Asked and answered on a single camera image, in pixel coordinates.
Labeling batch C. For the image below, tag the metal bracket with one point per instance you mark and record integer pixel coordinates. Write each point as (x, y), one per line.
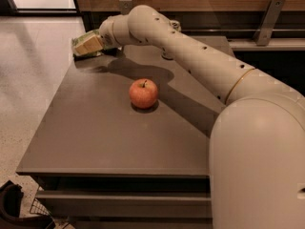
(264, 32)
(125, 6)

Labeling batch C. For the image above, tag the left metal bracket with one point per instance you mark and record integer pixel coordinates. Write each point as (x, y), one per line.
(125, 6)

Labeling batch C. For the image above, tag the green jalapeno chip bag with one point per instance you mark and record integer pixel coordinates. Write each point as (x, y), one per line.
(93, 54)

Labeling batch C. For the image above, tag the red apple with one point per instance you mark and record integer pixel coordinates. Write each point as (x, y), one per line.
(143, 93)

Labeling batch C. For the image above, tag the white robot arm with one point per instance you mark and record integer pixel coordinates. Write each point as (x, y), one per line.
(257, 145)

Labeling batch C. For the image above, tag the right metal bracket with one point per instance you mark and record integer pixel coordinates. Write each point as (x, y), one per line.
(264, 32)

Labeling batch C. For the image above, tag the wire basket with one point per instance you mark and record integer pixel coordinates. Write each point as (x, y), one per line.
(37, 208)

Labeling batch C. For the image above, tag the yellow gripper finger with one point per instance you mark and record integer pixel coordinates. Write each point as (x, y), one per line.
(88, 44)

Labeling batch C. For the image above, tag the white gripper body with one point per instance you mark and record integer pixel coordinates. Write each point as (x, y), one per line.
(106, 32)

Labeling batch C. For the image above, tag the grey table drawer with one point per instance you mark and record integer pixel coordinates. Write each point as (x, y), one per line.
(126, 204)

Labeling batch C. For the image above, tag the black chair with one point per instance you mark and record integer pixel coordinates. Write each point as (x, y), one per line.
(10, 206)

